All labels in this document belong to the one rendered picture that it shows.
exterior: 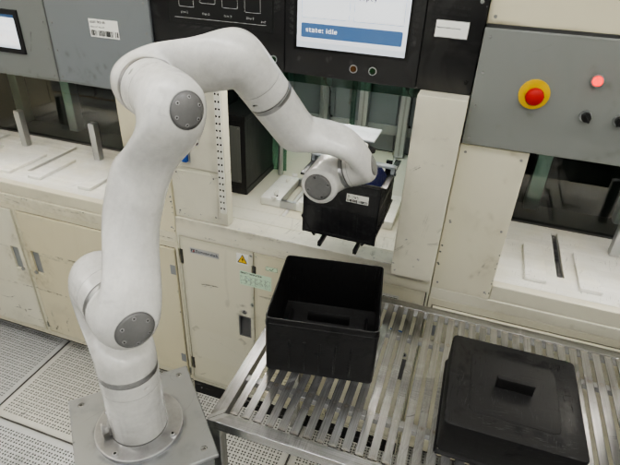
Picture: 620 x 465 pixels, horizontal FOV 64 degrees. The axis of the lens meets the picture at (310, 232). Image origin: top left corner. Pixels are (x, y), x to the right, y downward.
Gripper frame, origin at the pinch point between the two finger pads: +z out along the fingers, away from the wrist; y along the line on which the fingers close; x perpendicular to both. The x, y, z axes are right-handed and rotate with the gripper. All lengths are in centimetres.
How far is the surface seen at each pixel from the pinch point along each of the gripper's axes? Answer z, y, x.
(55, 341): 3, -136, -126
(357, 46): 1.5, -2.2, 23.6
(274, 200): 21, -32, -36
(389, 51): 1.6, 6.0, 23.4
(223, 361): 1, -45, -102
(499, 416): -44, 47, -38
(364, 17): 1.5, -1.0, 30.3
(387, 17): 1.5, 4.5, 31.0
